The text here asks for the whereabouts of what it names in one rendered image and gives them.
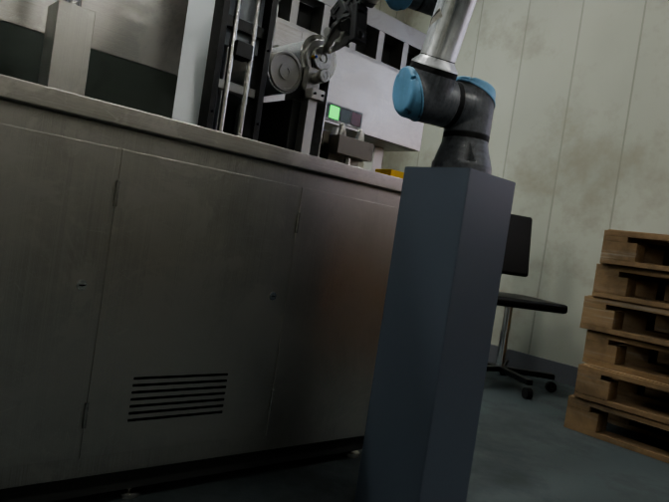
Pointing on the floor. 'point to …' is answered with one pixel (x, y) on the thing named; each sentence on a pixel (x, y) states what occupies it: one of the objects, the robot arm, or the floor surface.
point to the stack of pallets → (626, 344)
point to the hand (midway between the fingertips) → (329, 51)
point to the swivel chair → (517, 261)
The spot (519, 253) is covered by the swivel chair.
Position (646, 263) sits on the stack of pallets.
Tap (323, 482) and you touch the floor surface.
